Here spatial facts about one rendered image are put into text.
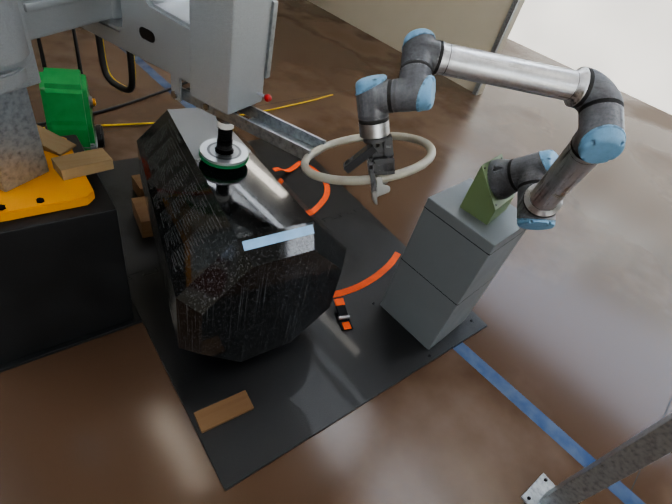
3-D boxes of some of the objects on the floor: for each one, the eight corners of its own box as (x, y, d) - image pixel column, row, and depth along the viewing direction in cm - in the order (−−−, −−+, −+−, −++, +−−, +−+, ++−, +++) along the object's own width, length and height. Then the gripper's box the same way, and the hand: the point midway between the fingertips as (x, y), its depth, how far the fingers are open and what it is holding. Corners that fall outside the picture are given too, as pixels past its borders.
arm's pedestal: (416, 273, 297) (468, 170, 240) (474, 322, 275) (547, 221, 218) (367, 304, 266) (414, 193, 210) (429, 362, 245) (499, 256, 188)
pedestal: (-15, 378, 186) (-91, 258, 137) (-37, 276, 220) (-105, 149, 170) (142, 322, 223) (127, 211, 174) (103, 242, 256) (81, 129, 207)
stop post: (556, 539, 190) (777, 432, 118) (520, 497, 200) (703, 375, 128) (577, 511, 201) (791, 398, 129) (542, 473, 211) (723, 348, 139)
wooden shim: (201, 433, 188) (201, 432, 187) (193, 414, 193) (193, 412, 192) (254, 409, 201) (254, 407, 200) (245, 391, 207) (245, 389, 206)
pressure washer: (51, 140, 315) (18, 10, 257) (105, 140, 329) (85, 17, 271) (48, 167, 293) (11, 32, 235) (105, 166, 307) (85, 39, 249)
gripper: (393, 140, 124) (397, 206, 135) (389, 128, 135) (393, 191, 146) (364, 143, 125) (370, 209, 136) (362, 131, 135) (368, 193, 146)
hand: (373, 197), depth 140 cm, fingers closed on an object, 5 cm apart
